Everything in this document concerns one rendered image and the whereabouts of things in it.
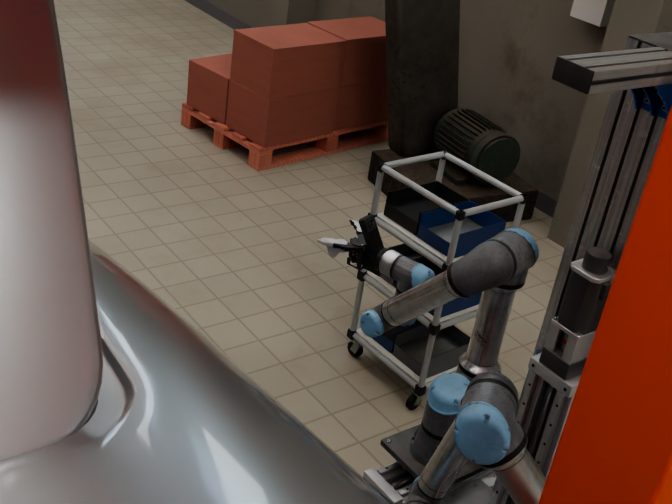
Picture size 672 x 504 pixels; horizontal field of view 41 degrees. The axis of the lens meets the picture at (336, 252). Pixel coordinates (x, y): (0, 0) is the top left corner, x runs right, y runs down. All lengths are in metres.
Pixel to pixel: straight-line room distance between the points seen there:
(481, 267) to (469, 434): 0.50
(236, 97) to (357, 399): 2.73
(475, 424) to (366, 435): 2.00
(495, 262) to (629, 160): 0.41
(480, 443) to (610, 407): 0.64
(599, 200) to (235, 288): 2.84
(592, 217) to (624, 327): 0.94
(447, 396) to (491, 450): 0.53
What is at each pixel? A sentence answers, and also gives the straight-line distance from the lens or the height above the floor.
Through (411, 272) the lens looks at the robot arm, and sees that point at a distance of 2.50.
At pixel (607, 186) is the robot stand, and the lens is 2.11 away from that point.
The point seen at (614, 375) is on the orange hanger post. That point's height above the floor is 1.79.
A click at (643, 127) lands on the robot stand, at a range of 2.04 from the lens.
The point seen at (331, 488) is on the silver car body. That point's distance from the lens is 0.77.
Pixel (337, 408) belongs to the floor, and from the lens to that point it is 3.94.
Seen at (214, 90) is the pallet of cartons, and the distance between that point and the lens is 6.26.
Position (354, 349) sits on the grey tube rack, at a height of 0.05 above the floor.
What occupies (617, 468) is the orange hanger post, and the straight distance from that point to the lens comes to 1.31.
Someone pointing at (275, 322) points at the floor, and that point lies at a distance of 4.42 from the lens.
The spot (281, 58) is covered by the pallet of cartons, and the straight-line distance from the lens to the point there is 5.78.
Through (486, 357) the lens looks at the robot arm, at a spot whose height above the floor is 1.11.
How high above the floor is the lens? 2.46
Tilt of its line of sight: 29 degrees down
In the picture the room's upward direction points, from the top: 9 degrees clockwise
